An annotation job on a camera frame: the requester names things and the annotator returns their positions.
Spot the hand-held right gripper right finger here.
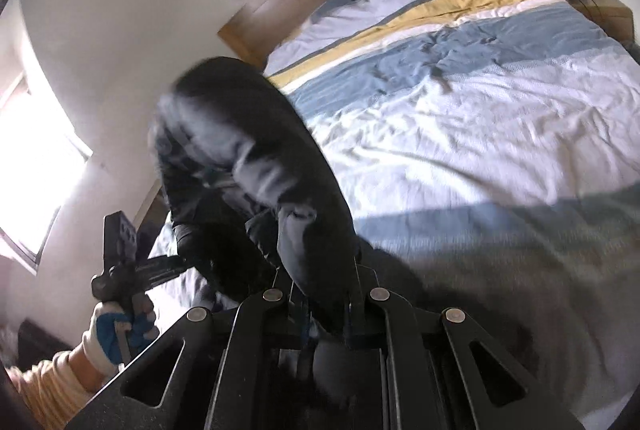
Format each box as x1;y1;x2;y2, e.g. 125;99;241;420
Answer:
344;260;588;430

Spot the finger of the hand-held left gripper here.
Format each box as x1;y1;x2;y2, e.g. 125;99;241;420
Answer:
134;255;190;292

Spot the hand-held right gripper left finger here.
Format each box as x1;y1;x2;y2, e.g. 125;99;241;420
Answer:
65;270;307;430

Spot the black puffer jacket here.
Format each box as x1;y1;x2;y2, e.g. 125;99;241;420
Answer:
150;56;426;391

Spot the person's left forearm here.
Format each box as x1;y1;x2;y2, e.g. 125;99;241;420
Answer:
9;342;112;430

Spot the person's left hand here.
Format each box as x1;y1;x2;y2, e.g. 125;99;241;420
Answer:
81;294;162;377

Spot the window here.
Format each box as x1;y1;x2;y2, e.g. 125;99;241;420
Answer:
0;70;93;266

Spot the bed with striped duvet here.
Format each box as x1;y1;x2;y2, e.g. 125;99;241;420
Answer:
150;0;640;421

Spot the wooden nightstand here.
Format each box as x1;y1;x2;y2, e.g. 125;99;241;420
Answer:
570;0;636;43

